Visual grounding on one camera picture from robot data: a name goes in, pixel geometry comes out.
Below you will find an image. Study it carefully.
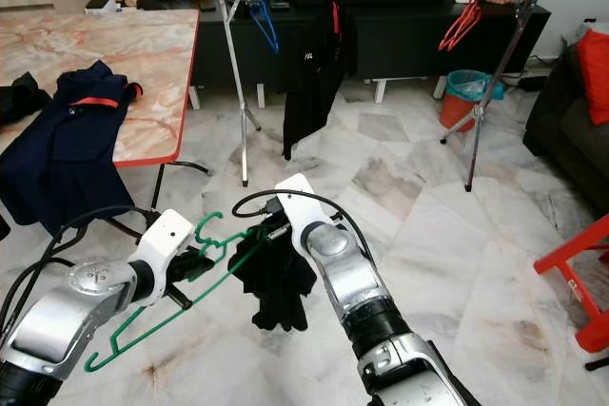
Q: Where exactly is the red plastic stool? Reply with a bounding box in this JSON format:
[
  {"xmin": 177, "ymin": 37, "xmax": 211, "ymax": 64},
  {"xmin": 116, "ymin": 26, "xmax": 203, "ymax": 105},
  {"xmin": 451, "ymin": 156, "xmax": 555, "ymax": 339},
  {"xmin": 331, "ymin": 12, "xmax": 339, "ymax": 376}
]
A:
[{"xmin": 532, "ymin": 215, "xmax": 609, "ymax": 356}]

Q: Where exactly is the marble folding table red rim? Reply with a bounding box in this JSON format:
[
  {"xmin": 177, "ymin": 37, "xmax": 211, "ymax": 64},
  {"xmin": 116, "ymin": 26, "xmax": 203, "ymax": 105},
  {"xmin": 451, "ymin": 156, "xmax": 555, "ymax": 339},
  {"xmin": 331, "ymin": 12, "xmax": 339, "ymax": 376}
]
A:
[{"xmin": 0, "ymin": 8, "xmax": 211, "ymax": 238}]

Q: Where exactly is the dark grey sofa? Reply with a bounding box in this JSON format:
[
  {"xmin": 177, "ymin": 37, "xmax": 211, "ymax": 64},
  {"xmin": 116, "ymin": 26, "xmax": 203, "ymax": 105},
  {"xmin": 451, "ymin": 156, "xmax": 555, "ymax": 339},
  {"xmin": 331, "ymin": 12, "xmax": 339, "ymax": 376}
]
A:
[{"xmin": 521, "ymin": 29, "xmax": 609, "ymax": 190}]

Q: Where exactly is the orange bin teal liner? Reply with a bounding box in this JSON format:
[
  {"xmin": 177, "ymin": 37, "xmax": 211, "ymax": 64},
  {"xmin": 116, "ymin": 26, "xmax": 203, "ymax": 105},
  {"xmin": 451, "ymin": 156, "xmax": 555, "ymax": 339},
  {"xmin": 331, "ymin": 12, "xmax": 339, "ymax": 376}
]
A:
[{"xmin": 439, "ymin": 68, "xmax": 494, "ymax": 134}]

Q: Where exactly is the blue plastic hanger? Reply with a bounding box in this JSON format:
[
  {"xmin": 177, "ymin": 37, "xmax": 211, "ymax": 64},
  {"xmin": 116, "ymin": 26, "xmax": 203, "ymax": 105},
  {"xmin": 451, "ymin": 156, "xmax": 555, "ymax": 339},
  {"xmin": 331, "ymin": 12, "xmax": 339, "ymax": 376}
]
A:
[{"xmin": 246, "ymin": 0, "xmax": 283, "ymax": 56}]

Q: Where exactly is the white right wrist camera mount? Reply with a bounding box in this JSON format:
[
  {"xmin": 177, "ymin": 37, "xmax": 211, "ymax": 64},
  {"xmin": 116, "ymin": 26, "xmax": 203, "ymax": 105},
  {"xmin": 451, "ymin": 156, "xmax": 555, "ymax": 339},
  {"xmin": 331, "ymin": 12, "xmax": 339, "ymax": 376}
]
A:
[{"xmin": 273, "ymin": 172, "xmax": 344, "ymax": 256}]

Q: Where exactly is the green plastic hanger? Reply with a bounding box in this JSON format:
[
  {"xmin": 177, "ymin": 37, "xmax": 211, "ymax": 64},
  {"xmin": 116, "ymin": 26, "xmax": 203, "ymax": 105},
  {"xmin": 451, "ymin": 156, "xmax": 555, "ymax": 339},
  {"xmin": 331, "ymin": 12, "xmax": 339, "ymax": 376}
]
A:
[{"xmin": 82, "ymin": 210, "xmax": 273, "ymax": 374}]

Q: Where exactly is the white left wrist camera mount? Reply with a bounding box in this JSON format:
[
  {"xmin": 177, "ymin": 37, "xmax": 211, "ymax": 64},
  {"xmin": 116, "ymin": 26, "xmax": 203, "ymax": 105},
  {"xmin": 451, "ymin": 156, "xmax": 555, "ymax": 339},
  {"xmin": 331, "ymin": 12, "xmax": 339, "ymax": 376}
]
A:
[{"xmin": 137, "ymin": 207, "xmax": 197, "ymax": 294}]

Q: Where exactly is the navy shirt red collar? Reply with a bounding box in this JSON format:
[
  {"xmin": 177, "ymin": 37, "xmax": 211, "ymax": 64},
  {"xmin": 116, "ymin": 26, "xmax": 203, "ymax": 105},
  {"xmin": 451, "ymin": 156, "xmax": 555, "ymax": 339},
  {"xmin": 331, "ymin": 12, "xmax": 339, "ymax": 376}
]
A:
[{"xmin": 0, "ymin": 60, "xmax": 145, "ymax": 239}]

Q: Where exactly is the small black box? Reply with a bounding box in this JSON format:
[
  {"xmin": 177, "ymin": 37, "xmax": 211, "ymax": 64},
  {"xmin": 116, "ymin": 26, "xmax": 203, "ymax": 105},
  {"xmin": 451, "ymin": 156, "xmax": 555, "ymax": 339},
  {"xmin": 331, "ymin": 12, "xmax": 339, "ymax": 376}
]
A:
[{"xmin": 83, "ymin": 0, "xmax": 121, "ymax": 15}]

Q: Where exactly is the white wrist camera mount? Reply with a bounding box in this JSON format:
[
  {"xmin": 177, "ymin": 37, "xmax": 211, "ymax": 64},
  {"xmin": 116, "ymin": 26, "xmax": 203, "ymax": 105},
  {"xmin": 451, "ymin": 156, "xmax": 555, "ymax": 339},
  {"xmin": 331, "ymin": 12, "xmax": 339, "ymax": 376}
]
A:
[
  {"xmin": 137, "ymin": 207, "xmax": 197, "ymax": 294},
  {"xmin": 273, "ymin": 172, "xmax": 344, "ymax": 256}
]

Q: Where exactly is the red plastic hanger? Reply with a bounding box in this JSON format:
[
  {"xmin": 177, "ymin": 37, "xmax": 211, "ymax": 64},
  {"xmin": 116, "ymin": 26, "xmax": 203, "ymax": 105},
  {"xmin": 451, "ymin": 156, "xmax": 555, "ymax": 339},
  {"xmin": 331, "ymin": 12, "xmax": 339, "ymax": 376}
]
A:
[
  {"xmin": 443, "ymin": 0, "xmax": 487, "ymax": 48},
  {"xmin": 438, "ymin": 0, "xmax": 481, "ymax": 52}
]

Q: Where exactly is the black power adapter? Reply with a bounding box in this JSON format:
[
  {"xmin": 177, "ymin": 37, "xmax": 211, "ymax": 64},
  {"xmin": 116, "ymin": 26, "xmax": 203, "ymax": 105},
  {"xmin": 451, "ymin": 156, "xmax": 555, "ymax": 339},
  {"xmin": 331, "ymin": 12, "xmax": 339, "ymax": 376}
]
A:
[{"xmin": 513, "ymin": 72, "xmax": 549, "ymax": 94}]

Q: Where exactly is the black shirt red trim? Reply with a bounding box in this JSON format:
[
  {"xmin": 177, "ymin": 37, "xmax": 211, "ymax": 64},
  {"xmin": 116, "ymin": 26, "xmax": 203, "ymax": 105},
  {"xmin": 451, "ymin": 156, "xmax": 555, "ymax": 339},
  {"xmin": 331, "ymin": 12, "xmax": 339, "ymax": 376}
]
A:
[{"xmin": 280, "ymin": 1, "xmax": 359, "ymax": 163}]

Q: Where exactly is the black TV cabinet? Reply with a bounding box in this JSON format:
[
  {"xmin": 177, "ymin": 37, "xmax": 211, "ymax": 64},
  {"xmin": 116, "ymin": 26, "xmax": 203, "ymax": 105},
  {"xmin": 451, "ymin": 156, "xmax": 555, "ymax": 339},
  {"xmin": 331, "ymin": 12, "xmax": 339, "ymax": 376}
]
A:
[{"xmin": 124, "ymin": 0, "xmax": 554, "ymax": 104}]

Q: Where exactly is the red cushion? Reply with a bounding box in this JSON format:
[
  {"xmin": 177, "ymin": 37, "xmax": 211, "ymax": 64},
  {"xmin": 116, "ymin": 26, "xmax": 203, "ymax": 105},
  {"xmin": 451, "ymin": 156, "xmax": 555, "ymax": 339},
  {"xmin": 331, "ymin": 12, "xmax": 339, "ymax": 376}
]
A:
[{"xmin": 575, "ymin": 29, "xmax": 609, "ymax": 127}]

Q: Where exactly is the plain black garment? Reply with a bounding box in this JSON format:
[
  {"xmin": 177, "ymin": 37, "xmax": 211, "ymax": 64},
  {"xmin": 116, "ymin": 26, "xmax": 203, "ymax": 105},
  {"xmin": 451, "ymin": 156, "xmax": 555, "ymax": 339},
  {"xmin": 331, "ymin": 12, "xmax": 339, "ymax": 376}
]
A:
[{"xmin": 0, "ymin": 85, "xmax": 54, "ymax": 127}]

